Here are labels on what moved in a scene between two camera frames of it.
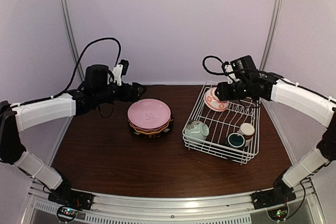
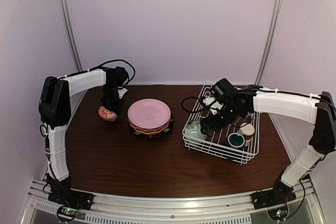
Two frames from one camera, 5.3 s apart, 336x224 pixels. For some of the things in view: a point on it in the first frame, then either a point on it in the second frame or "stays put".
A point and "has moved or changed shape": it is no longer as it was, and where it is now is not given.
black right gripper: x=224 y=93 -> x=217 y=126
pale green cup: x=196 y=132 stays put
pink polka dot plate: x=149 y=130 stays put
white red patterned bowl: x=213 y=102 has moved or changed shape
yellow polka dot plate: x=150 y=132 stays put
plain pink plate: x=149 y=113 stays put
